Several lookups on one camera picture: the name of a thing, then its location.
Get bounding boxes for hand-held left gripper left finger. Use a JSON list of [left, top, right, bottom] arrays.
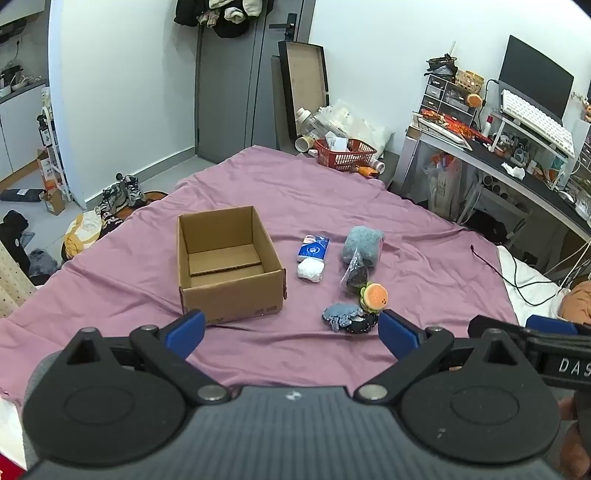
[[62, 310, 232, 407]]

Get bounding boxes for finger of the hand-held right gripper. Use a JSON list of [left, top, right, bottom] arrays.
[[525, 315, 591, 337], [468, 315, 532, 344]]

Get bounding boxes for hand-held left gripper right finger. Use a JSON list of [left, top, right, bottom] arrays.
[[353, 309, 541, 405]]

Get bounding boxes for burger plush toy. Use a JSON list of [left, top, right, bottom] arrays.
[[359, 281, 389, 315]]

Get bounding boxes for clear plastic bag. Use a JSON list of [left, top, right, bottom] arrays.
[[339, 249, 370, 296]]

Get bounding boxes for grey plush toy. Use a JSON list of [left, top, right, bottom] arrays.
[[342, 225, 385, 268]]

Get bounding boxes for person's right hand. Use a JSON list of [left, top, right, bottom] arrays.
[[556, 390, 591, 480]]

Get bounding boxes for tan orange cloth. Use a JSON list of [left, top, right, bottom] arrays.
[[560, 281, 591, 324]]

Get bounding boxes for black dotted cloth item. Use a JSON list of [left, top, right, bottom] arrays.
[[346, 314, 380, 335]]

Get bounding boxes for white bed sheet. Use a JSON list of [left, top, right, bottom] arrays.
[[496, 244, 573, 324]]

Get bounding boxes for grey-blue crab toy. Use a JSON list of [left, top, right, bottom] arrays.
[[322, 302, 365, 332]]

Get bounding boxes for purple bed sheet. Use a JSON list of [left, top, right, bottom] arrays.
[[0, 145, 520, 402]]

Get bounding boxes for black bag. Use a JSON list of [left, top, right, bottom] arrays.
[[466, 210, 509, 245]]

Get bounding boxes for white sock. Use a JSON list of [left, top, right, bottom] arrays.
[[297, 258, 325, 283]]

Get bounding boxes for blue tissue pack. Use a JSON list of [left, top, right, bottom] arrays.
[[298, 234, 331, 264]]

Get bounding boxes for white shopping bag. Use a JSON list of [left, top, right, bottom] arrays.
[[422, 154, 462, 217]]

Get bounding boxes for yellow white bag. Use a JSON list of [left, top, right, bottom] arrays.
[[62, 210, 105, 259]]

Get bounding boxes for grey cloth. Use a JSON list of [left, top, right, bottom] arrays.
[[28, 248, 60, 284]]

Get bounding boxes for black desk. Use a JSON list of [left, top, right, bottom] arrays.
[[406, 124, 591, 241]]

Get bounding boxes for cream dotted cloth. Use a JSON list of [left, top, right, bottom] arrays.
[[0, 240, 38, 319]]

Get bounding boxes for red plastic basket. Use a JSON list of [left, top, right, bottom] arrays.
[[314, 137, 378, 172]]

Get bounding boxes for small floor cardboard box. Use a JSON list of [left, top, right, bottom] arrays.
[[41, 189, 66, 217]]

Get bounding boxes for red packet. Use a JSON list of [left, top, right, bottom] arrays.
[[418, 110, 492, 144]]

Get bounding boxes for white paper box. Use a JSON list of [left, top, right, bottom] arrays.
[[324, 131, 350, 153]]

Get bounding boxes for black clothes on floor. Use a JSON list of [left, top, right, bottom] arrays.
[[0, 210, 31, 273]]

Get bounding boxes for white keyboard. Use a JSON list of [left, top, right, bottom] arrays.
[[501, 89, 577, 158]]

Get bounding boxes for pile of clear plastic bags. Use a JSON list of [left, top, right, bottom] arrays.
[[318, 99, 395, 153]]

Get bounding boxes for large floor cardboard box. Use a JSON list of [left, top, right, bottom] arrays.
[[36, 148, 65, 191]]

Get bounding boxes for black flat package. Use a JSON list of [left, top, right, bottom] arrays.
[[0, 187, 43, 204]]

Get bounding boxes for red cloth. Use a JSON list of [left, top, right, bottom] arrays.
[[0, 452, 26, 480]]

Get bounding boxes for grey drawer organizer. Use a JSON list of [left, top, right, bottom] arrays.
[[421, 74, 476, 127]]

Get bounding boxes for clear plastic bottle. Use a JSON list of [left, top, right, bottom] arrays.
[[295, 107, 333, 139]]

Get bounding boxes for white rack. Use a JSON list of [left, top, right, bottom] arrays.
[[39, 88, 72, 204]]

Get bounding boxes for woven basket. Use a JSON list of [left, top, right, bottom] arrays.
[[455, 70, 485, 95]]

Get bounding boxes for grey door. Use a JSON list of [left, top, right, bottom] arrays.
[[195, 0, 315, 163]]

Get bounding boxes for black monitor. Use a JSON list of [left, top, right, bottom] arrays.
[[499, 34, 575, 125]]

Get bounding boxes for dark bag on organizer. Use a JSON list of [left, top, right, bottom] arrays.
[[425, 54, 459, 77]]

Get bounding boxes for white kitchen cabinet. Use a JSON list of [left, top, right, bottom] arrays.
[[0, 0, 51, 185]]

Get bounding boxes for black framed board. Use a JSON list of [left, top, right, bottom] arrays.
[[277, 41, 331, 139]]

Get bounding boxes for black hanging clothes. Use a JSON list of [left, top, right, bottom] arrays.
[[173, 0, 252, 38]]

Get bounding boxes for beige hanging cloth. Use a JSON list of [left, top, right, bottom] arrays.
[[208, 0, 262, 24]]

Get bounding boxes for black cable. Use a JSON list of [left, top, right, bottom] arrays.
[[470, 244, 571, 306]]

